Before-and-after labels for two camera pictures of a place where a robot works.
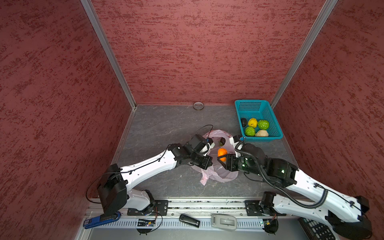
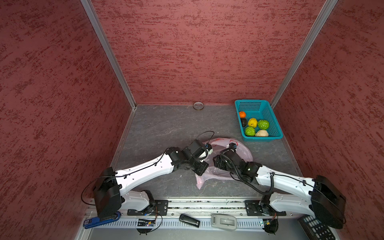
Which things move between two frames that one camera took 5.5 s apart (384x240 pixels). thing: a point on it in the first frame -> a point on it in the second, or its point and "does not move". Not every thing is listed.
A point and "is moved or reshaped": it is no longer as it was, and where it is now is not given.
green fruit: [249, 131] does not move
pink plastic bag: [217, 172] is moved or reshaped
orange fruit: [221, 152] is moved or reshaped
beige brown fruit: [262, 133] does not move
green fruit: [263, 124] does not move
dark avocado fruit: [244, 122] does not move
